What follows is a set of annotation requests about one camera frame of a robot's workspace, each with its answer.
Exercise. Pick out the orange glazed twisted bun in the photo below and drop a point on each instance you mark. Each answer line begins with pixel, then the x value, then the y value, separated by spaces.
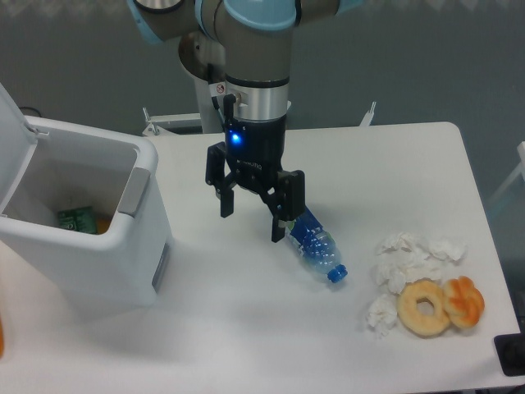
pixel 463 302

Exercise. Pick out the green packet in bin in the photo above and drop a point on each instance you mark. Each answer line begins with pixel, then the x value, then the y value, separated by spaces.
pixel 78 219

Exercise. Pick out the blue plastic water bottle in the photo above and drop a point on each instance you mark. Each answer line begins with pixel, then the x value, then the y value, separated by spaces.
pixel 316 246

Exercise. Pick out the small crumpled white tissue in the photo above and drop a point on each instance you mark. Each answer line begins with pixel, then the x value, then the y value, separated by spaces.
pixel 382 315

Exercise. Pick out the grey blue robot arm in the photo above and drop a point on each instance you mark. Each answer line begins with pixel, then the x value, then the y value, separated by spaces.
pixel 246 47

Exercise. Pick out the orange object at left edge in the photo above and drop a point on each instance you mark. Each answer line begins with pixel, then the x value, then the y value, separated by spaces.
pixel 2 337

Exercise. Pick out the white trash can lid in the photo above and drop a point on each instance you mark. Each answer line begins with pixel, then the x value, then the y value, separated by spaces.
pixel 18 143

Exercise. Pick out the large crumpled white tissue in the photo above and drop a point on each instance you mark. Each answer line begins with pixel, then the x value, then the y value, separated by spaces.
pixel 405 258

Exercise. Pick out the white metal base frame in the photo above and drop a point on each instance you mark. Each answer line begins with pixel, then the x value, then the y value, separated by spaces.
pixel 183 124

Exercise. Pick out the orange item in bin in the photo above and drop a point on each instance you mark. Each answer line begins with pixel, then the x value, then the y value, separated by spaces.
pixel 102 225

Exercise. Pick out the plain ring donut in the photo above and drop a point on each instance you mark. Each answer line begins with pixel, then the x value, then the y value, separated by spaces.
pixel 420 308

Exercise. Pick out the white frame at right edge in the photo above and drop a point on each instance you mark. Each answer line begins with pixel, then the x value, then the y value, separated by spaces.
pixel 509 189

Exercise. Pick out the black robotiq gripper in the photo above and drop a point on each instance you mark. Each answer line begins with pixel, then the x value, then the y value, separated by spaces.
pixel 253 152

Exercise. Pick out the white trash can body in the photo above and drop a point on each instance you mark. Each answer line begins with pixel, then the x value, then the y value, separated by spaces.
pixel 82 205

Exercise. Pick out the black device at table corner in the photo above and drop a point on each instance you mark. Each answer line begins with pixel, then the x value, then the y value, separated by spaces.
pixel 510 351

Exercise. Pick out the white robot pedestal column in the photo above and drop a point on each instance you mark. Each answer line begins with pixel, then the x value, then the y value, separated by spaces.
pixel 205 106

